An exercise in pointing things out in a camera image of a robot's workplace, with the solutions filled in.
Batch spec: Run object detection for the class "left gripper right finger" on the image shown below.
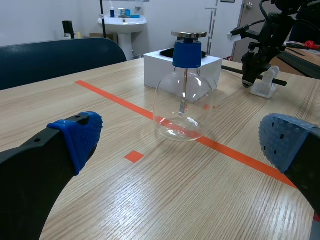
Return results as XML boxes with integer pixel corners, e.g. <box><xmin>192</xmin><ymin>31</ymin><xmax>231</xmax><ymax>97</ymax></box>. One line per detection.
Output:
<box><xmin>258</xmin><ymin>113</ymin><xmax>320</xmax><ymax>216</ymax></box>

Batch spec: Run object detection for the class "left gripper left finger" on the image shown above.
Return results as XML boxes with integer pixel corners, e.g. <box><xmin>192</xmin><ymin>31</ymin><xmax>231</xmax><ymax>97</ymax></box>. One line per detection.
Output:
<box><xmin>0</xmin><ymin>111</ymin><xmax>105</xmax><ymax>240</ymax></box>

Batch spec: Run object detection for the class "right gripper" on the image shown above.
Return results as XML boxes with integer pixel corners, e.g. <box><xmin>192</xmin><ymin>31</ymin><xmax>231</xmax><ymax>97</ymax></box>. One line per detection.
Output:
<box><xmin>240</xmin><ymin>11</ymin><xmax>294</xmax><ymax>89</ymax></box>

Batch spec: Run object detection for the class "long black rod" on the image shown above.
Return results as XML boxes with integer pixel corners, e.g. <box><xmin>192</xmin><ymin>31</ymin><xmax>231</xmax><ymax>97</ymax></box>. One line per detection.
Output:
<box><xmin>221</xmin><ymin>65</ymin><xmax>288</xmax><ymax>87</ymax></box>

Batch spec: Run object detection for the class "white box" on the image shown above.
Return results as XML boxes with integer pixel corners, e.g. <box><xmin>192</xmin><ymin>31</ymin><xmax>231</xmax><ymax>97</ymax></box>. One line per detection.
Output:
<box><xmin>143</xmin><ymin>47</ymin><xmax>223</xmax><ymax>103</ymax></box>

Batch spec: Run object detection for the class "white moulded stand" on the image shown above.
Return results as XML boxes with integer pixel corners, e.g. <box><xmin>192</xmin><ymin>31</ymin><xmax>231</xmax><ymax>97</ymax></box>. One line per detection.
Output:
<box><xmin>250</xmin><ymin>65</ymin><xmax>281</xmax><ymax>99</ymax></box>

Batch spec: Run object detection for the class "wooden desk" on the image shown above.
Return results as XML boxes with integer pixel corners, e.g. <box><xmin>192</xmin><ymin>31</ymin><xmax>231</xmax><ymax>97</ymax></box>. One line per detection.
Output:
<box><xmin>269</xmin><ymin>41</ymin><xmax>320</xmax><ymax>81</ymax></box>

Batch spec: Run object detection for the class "clear glass flask blue stopper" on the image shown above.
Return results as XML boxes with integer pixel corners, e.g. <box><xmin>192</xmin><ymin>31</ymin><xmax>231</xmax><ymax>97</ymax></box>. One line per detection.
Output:
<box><xmin>152</xmin><ymin>31</ymin><xmax>215</xmax><ymax>142</ymax></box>

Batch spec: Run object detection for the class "black fur patch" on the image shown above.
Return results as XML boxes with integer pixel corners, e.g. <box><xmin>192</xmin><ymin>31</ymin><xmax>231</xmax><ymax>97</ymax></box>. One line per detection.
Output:
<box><xmin>159</xmin><ymin>47</ymin><xmax>208</xmax><ymax>60</ymax></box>

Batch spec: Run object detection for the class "dark blue chair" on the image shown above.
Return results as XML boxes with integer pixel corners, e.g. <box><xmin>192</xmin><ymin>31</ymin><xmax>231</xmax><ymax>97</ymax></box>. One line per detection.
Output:
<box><xmin>0</xmin><ymin>37</ymin><xmax>128</xmax><ymax>91</ymax></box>

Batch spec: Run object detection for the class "white wash basin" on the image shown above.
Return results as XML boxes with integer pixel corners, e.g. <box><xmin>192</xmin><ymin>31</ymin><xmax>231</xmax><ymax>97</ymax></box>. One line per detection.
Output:
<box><xmin>97</xmin><ymin>13</ymin><xmax>148</xmax><ymax>61</ymax></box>

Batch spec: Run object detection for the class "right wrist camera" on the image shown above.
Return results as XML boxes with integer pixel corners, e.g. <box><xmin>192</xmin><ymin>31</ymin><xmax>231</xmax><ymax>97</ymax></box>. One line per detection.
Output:
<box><xmin>226</xmin><ymin>25</ymin><xmax>250</xmax><ymax>43</ymax></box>

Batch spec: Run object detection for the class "black camera cable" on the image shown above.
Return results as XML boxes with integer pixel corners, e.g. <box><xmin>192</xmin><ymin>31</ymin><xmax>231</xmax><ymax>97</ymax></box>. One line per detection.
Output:
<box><xmin>246</xmin><ymin>19</ymin><xmax>266</xmax><ymax>29</ymax></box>

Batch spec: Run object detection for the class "metal rail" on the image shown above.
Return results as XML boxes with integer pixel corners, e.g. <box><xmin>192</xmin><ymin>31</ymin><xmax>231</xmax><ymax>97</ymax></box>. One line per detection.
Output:
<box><xmin>204</xmin><ymin>6</ymin><xmax>217</xmax><ymax>55</ymax></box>

